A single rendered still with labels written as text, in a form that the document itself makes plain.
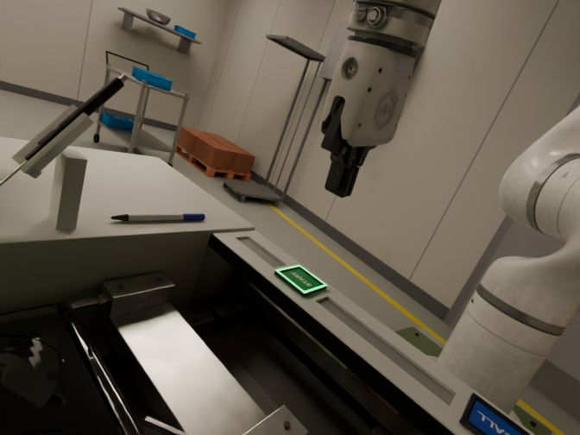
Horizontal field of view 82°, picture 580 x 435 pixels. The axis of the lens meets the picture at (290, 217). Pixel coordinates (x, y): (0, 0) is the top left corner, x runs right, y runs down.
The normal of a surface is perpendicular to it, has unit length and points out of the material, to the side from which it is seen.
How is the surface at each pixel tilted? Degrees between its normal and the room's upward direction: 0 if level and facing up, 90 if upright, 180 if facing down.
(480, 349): 89
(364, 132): 90
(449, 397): 0
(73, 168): 90
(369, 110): 91
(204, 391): 0
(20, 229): 0
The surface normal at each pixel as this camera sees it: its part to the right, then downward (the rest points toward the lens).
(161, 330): 0.34, -0.89
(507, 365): -0.30, 0.15
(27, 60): 0.58, 0.44
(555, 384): -0.74, -0.07
